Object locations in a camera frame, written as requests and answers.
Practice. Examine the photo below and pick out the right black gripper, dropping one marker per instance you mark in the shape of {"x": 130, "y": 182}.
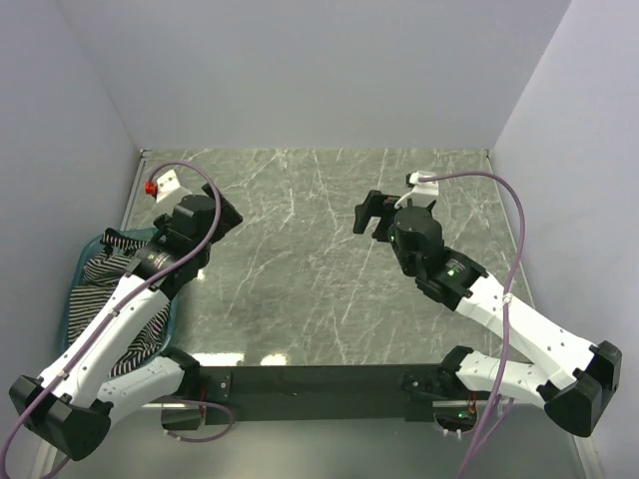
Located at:
{"x": 376, "y": 205}

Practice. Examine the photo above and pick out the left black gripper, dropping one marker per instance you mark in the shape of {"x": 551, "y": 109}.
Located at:
{"x": 227, "y": 220}

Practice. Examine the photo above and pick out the black white striped tank top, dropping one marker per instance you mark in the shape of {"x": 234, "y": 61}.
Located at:
{"x": 107, "y": 279}

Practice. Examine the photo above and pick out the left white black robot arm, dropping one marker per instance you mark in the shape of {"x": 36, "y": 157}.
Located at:
{"x": 73, "y": 403}

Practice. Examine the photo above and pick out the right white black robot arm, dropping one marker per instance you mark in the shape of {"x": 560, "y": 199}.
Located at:
{"x": 571, "y": 378}

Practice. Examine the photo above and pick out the teal plastic laundry basket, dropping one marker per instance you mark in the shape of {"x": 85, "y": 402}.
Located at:
{"x": 85, "y": 259}

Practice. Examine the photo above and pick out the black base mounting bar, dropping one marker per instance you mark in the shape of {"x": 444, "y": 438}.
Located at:
{"x": 286, "y": 393}

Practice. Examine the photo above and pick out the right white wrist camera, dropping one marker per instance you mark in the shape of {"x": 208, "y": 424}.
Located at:
{"x": 422, "y": 190}

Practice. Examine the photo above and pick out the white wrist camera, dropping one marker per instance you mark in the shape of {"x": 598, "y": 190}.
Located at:
{"x": 422, "y": 190}
{"x": 166, "y": 189}

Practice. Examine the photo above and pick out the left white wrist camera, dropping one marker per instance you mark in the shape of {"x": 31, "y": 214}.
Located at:
{"x": 166, "y": 189}

